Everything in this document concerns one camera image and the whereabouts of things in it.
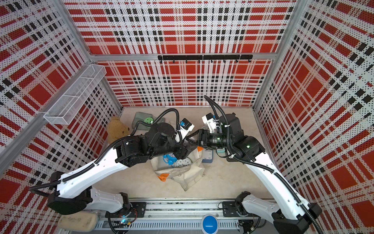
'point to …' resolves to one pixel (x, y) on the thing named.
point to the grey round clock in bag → (184, 162)
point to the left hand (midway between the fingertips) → (192, 142)
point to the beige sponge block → (82, 222)
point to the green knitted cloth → (140, 116)
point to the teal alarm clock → (221, 152)
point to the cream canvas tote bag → (188, 176)
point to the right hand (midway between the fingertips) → (193, 141)
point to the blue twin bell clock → (170, 159)
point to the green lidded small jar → (148, 120)
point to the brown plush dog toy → (116, 129)
